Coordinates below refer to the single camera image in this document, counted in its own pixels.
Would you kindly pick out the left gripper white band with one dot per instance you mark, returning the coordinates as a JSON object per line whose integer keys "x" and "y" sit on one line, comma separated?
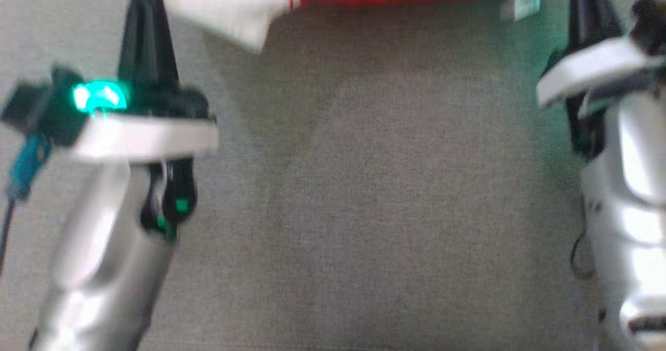
{"x": 145, "y": 138}

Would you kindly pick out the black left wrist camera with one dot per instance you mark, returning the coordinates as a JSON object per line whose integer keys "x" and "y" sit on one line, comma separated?
{"x": 179, "y": 190}

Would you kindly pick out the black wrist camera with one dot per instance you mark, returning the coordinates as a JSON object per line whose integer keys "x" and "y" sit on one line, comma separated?
{"x": 179, "y": 190}
{"x": 585, "y": 127}

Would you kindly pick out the blue connector on left gripper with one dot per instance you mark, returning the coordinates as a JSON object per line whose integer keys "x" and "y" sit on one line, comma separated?
{"x": 28, "y": 164}

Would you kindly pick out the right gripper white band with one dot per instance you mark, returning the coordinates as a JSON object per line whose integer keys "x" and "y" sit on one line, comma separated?
{"x": 588, "y": 70}

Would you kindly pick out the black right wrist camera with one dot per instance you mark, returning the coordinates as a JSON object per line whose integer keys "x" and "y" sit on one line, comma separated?
{"x": 585, "y": 127}

